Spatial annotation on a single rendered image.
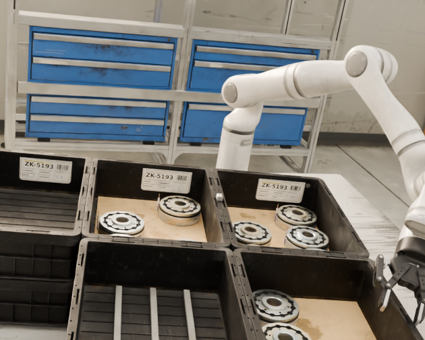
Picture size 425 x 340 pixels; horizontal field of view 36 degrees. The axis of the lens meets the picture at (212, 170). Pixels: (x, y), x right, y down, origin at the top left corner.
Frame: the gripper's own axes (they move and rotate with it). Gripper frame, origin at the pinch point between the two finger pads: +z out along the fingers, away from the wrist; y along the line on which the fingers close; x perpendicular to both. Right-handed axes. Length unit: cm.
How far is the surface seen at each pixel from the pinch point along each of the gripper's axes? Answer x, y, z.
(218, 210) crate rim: -16.0, 40.4, -16.2
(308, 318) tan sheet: -14.6, 13.9, 0.8
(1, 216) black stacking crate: -25, 86, 2
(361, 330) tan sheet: -13.9, 3.4, -1.0
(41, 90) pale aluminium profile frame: -127, 163, -120
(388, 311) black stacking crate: -5.9, 0.9, -2.5
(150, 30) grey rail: -106, 127, -164
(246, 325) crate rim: 3.1, 24.0, 16.8
